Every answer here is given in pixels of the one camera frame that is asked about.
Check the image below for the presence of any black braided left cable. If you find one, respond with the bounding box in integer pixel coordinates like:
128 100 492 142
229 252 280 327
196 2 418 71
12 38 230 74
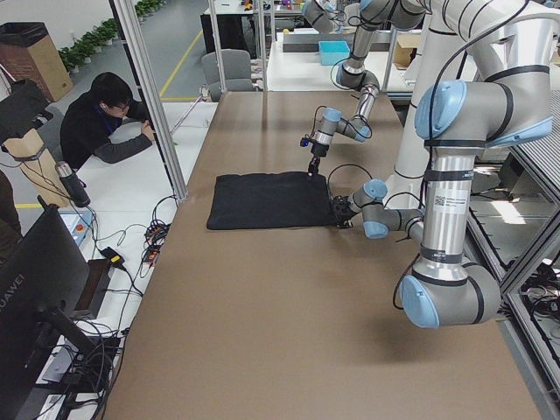
325 163 373 202

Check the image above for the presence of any brown cardboard trash box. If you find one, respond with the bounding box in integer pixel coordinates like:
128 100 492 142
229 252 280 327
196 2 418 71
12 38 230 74
1 22 74 102

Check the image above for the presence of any grey office chair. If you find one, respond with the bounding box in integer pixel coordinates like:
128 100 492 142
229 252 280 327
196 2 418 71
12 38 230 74
201 49 255 102

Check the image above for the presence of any black computer monitor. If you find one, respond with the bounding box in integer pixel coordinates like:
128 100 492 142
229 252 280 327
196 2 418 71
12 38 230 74
1 205 95 419

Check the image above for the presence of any person in black hoodie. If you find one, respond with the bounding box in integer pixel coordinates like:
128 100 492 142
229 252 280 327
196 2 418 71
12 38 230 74
59 72 155 171

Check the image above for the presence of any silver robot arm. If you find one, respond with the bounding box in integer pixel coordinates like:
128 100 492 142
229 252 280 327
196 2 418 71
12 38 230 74
300 0 425 179
353 1 559 328

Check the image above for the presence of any aluminium cage frame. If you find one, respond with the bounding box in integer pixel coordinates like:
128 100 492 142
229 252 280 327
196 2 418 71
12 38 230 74
108 0 188 203

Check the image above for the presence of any black thermos bottle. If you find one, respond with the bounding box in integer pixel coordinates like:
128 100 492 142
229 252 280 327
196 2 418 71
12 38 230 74
55 161 91 207

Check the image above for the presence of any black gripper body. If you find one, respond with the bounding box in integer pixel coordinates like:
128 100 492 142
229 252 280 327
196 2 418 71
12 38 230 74
331 195 355 228
308 142 329 173

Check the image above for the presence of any black power strip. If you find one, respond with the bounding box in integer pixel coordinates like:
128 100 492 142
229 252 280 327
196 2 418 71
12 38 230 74
142 220 171 267

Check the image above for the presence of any blue teach pendant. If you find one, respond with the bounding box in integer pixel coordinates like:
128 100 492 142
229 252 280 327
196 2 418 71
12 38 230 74
59 209 94 248

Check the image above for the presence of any blue plastic bin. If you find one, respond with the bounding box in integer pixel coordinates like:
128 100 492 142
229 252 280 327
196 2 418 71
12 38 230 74
318 40 350 66

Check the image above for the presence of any black graphic t-shirt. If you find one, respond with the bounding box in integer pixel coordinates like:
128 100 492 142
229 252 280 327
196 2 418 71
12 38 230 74
206 171 336 230

